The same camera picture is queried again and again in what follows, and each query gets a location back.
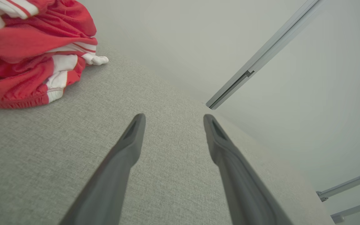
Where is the grey metal partition post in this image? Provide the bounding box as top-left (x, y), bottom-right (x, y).
top-left (206, 0), bottom-right (324, 110)

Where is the red white numbered jersey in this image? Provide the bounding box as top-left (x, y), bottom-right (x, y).
top-left (0, 0), bottom-right (109, 67)

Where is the grey round metal tube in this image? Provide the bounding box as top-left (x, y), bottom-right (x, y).
top-left (330, 198), bottom-right (360, 224)

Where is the red shorts white stripe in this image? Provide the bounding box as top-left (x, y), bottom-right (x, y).
top-left (0, 53), bottom-right (87, 109)

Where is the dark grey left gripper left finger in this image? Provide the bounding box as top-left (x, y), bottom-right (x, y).
top-left (58, 113), bottom-right (146, 225)

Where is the grey metal frame rail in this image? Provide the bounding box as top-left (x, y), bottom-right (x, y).
top-left (316, 168), bottom-right (360, 202)

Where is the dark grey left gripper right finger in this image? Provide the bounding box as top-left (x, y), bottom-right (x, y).
top-left (203, 114), bottom-right (294, 225)

